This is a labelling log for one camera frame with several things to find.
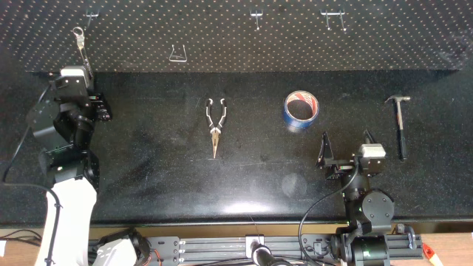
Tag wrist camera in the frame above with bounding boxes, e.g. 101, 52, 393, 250
58, 65, 92, 89
357, 143, 387, 160

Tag black cable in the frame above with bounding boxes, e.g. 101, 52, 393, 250
297, 158, 361, 265
1, 83, 63, 266

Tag wrench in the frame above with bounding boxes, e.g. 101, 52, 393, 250
72, 26, 94, 81

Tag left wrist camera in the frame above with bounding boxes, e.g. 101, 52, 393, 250
58, 65, 92, 89

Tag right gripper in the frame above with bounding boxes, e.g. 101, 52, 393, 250
316, 129, 378, 181

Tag black pegboard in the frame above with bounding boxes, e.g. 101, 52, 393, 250
0, 0, 473, 74

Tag thin black wires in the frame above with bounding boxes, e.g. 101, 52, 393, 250
0, 228, 44, 249

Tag black and white pliers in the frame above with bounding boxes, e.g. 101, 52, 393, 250
205, 98, 228, 160

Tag hammer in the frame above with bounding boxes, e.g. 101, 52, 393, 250
384, 95, 412, 163

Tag red and yellow tool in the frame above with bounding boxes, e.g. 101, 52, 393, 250
422, 242, 444, 266

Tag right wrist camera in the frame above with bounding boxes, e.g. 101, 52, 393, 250
357, 143, 387, 160

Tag roll of blue tape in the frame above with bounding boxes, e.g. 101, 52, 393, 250
282, 90, 320, 130

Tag mounting rail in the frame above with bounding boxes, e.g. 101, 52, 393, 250
88, 223, 424, 266

